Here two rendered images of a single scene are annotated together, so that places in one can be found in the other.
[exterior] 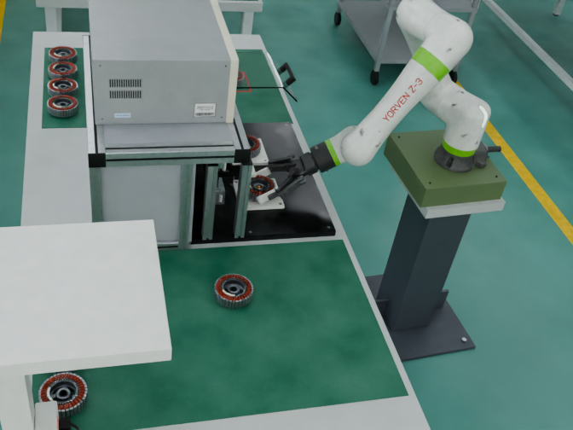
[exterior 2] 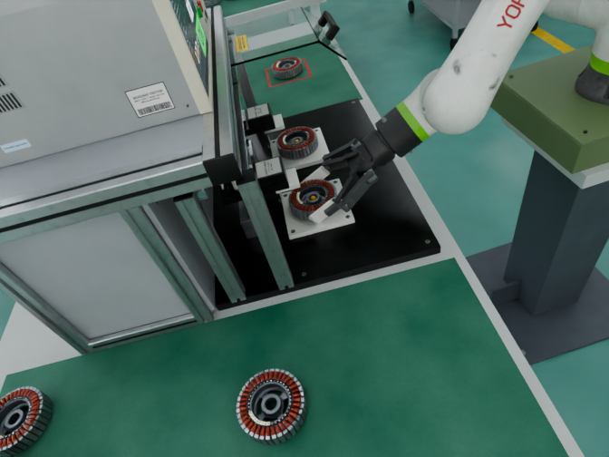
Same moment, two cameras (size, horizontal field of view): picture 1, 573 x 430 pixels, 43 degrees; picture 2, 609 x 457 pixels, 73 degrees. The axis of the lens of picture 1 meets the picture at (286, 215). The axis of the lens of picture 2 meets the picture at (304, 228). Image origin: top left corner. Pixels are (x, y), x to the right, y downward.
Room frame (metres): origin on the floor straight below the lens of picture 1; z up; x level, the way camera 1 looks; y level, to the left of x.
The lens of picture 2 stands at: (1.22, -0.11, 1.43)
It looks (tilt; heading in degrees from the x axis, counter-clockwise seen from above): 45 degrees down; 21
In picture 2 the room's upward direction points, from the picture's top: 16 degrees counter-clockwise
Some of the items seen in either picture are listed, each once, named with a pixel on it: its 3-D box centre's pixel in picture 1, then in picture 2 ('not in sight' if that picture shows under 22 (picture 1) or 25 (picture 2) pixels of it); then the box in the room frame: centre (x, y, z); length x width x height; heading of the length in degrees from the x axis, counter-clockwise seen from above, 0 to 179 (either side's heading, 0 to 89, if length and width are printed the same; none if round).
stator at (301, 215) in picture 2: (258, 188); (314, 199); (1.90, 0.11, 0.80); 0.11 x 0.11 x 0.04
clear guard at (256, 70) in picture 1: (245, 77); (269, 46); (2.21, 0.22, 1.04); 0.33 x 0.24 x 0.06; 109
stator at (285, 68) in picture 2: not in sight; (286, 67); (2.65, 0.32, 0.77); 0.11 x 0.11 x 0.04
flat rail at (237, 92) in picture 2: not in sight; (238, 97); (1.98, 0.24, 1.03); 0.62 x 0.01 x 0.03; 19
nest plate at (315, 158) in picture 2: (244, 152); (299, 150); (2.13, 0.19, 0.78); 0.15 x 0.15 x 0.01; 19
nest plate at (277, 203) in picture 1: (257, 194); (315, 207); (1.90, 0.11, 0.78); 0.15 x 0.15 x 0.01; 19
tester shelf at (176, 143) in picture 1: (159, 93); (123, 97); (1.91, 0.45, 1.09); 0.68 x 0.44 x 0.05; 19
